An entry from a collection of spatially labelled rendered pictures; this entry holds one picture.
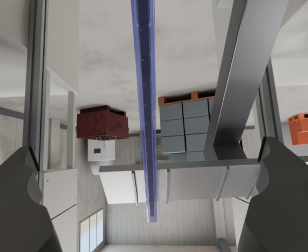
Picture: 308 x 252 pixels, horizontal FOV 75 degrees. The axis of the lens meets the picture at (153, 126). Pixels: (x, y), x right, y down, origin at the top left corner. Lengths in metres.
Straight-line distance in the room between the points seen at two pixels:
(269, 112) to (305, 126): 5.81
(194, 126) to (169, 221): 5.25
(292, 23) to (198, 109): 2.45
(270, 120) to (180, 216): 7.19
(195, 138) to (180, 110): 0.49
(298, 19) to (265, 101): 0.23
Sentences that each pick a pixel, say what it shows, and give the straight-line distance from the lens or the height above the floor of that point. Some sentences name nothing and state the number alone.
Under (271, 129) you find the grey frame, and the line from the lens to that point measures 0.68.
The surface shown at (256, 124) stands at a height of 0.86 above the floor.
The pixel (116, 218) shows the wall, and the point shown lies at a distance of 8.17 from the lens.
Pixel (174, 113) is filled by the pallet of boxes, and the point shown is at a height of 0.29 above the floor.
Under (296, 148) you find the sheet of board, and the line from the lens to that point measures 8.00.
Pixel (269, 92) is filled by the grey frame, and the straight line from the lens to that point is 0.72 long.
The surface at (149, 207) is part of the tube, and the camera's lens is 0.29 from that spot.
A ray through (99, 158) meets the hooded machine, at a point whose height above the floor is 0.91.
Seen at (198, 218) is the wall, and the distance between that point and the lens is 7.78.
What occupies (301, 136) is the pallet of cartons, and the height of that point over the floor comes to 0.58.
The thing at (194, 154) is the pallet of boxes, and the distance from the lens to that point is 3.02.
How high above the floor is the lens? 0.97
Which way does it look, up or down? 9 degrees down
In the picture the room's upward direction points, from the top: 177 degrees clockwise
